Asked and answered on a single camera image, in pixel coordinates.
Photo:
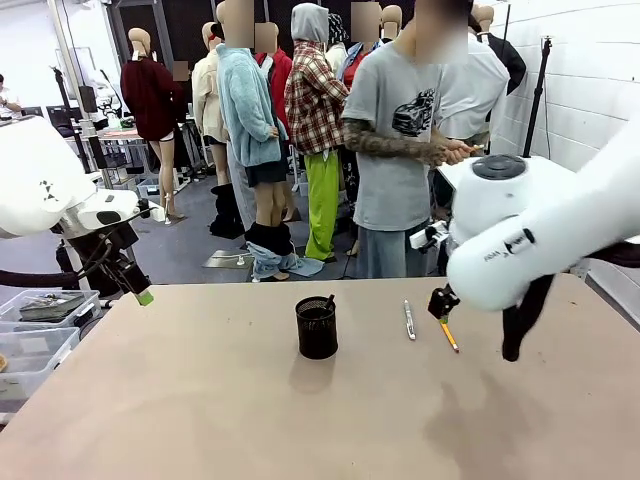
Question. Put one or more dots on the black computer monitor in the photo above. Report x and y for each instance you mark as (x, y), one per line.
(62, 115)

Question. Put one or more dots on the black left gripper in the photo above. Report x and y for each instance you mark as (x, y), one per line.
(117, 260)

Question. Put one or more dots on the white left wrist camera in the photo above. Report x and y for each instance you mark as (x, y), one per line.
(107, 207)

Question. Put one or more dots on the person in white shirt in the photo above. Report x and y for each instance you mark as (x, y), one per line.
(9, 97)

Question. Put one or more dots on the light blue fleece mannequin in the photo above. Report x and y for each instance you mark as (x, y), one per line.
(247, 115)

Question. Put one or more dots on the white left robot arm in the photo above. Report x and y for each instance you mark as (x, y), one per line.
(35, 175)

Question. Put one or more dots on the grey mannequin base plate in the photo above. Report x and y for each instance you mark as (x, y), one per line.
(227, 260)

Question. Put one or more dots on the black mesh pen holder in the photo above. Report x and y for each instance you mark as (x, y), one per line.
(316, 330)

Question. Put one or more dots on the plaid shirt hooded mannequin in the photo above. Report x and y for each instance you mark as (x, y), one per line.
(315, 100)

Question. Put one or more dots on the silver pen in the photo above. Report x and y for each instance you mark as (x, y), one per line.
(410, 320)

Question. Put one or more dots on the black tripod stand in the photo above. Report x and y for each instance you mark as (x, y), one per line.
(537, 95)

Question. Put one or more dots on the cream jacket mannequin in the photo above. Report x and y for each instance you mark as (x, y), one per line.
(207, 95)

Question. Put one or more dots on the clear plastic lidded bin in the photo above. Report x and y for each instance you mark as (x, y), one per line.
(35, 360)

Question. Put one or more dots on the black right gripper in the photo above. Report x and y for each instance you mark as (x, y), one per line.
(448, 292)

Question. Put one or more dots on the dark red sweater mannequin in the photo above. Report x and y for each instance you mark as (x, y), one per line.
(150, 100)

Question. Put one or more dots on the blue shirt mannequin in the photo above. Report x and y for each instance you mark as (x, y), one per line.
(357, 55)

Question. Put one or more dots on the tattooed right forearm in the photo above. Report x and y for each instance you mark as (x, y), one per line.
(390, 145)

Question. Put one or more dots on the white background table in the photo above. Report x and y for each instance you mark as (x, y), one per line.
(452, 175)

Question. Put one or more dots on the blue plastic crate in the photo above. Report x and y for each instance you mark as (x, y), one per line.
(152, 189)

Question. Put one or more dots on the person's right hand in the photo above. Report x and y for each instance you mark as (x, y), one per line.
(446, 154)

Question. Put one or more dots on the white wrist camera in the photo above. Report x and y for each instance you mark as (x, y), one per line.
(107, 207)
(429, 236)

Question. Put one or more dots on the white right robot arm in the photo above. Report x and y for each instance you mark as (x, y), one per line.
(525, 225)

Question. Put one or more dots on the dark pen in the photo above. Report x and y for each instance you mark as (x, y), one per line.
(330, 301)

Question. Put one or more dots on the yellow pencil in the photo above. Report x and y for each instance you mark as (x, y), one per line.
(450, 338)

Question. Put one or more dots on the black patterned hood mannequin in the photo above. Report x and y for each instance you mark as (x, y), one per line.
(337, 35)

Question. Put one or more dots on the red jacket mannequin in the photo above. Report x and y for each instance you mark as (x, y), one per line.
(280, 75)

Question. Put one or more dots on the person's left hand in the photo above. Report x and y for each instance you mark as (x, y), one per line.
(464, 150)

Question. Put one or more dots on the bare tan mannequin head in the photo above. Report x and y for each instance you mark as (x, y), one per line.
(391, 20)

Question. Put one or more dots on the person in grey T-shirt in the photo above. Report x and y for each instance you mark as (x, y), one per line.
(395, 165)

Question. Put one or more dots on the clear plastic bin with clutter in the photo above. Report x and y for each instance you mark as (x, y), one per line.
(47, 306)

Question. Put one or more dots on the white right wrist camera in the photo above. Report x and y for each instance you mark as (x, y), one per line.
(429, 236)

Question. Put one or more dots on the white shirt mannequin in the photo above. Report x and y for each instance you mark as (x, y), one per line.
(475, 85)

